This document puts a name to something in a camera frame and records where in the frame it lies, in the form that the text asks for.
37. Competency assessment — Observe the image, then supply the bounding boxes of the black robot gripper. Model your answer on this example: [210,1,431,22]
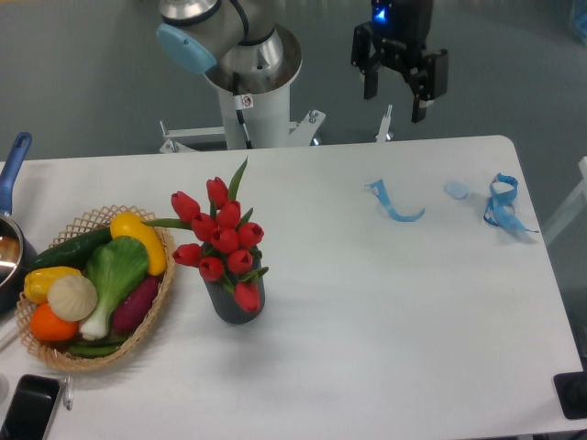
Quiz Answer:
[351,0,449,123]

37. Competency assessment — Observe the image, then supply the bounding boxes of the red tulip bouquet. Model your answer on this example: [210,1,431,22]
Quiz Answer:
[141,156,271,314]

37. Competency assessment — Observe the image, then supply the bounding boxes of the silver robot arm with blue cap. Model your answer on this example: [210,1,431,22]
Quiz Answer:
[157,1,449,123]

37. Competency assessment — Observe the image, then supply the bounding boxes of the dark grey ribbed vase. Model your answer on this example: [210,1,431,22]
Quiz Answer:
[199,257,268,325]

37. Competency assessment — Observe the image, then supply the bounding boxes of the curved blue ribbon strip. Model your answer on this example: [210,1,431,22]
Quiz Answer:
[365,179,426,223]

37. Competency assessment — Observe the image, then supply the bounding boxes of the small light blue cap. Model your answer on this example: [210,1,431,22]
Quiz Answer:
[444,181,470,200]

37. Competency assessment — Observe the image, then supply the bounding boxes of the tangled blue ribbon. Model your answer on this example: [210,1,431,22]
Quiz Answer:
[482,173,538,233]

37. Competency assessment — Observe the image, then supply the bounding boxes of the yellow squash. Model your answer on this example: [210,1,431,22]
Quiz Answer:
[109,211,167,276]

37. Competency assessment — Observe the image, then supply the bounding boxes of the green bok choy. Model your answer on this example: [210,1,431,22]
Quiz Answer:
[80,236,149,340]

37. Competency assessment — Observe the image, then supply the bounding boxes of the black device at table edge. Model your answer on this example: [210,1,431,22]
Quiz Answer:
[553,371,586,420]

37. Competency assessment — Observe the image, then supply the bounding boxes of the purple sweet potato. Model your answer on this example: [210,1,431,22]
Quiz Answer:
[112,276,159,335]

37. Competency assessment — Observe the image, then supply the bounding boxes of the green cucumber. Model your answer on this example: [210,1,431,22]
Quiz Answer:
[29,228,112,270]

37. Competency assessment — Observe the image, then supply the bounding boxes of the white garlic bulb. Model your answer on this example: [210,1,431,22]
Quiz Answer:
[47,275,98,322]

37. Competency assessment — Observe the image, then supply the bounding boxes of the green pea pods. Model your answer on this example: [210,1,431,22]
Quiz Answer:
[67,338,127,358]

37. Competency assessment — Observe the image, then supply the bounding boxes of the yellow bell pepper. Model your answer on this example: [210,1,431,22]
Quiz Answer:
[23,266,82,304]

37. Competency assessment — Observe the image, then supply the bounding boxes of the orange fruit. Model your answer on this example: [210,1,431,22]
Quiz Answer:
[30,302,79,342]

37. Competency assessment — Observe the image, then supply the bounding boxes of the clear pen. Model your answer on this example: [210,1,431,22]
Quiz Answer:
[62,375,73,411]

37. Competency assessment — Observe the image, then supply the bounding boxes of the black smartphone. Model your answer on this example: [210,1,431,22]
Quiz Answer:
[1,374,61,440]

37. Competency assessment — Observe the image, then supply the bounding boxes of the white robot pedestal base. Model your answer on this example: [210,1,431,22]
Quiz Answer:
[160,82,327,153]

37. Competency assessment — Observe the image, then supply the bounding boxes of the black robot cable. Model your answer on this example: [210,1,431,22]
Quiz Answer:
[231,72,254,150]

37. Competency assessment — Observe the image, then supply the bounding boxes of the pot with blue handle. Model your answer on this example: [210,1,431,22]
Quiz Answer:
[1,132,37,313]

